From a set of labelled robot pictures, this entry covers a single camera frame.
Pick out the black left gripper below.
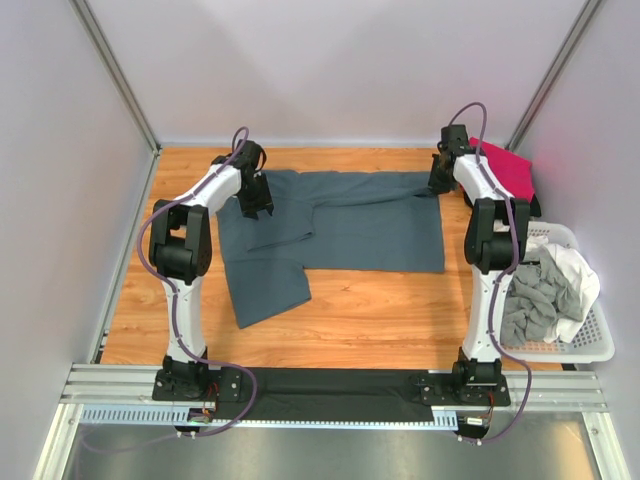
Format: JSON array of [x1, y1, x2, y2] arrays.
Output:
[[237, 174, 275, 222]]

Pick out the blue-grey t-shirt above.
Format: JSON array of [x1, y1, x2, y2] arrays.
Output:
[[217, 170, 445, 329]]

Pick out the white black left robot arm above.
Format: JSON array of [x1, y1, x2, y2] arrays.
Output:
[[139, 139, 274, 366]]

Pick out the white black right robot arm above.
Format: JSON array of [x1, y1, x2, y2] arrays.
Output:
[[429, 124, 530, 404]]

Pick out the folded pink t-shirt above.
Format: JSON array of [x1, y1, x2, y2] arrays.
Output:
[[481, 142, 535, 202]]

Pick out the folded black t-shirt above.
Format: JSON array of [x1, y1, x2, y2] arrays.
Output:
[[463, 192, 542, 218]]

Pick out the grey t-shirt in basket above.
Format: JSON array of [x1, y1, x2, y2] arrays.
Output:
[[500, 246, 583, 348]]

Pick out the white t-shirt in basket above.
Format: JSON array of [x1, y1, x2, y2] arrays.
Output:
[[526, 236, 601, 344]]

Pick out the white plastic laundry basket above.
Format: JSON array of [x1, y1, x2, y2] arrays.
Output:
[[496, 221, 615, 364]]

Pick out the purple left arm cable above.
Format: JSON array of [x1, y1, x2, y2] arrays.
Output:
[[79, 125, 260, 454]]

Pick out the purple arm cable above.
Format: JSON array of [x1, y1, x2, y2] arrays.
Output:
[[79, 125, 260, 454], [447, 102, 535, 447]]

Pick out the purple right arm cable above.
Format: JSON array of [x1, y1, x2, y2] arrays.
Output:
[[447, 102, 535, 447]]

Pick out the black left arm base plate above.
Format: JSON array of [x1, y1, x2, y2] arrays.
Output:
[[152, 363, 253, 403]]

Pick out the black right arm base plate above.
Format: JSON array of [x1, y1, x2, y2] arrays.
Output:
[[409, 372, 511, 407]]

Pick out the left aluminium corner post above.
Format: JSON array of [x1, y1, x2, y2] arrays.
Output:
[[68, 0, 162, 151]]

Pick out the aluminium corner post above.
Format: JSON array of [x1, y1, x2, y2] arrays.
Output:
[[505, 0, 605, 151], [68, 0, 162, 151]]

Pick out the right aluminium corner post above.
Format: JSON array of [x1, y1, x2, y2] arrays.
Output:
[[505, 0, 605, 151]]

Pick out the grey slotted cable duct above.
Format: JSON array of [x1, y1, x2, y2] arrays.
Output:
[[78, 404, 458, 432]]

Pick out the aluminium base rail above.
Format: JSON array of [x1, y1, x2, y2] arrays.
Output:
[[61, 364, 607, 412]]

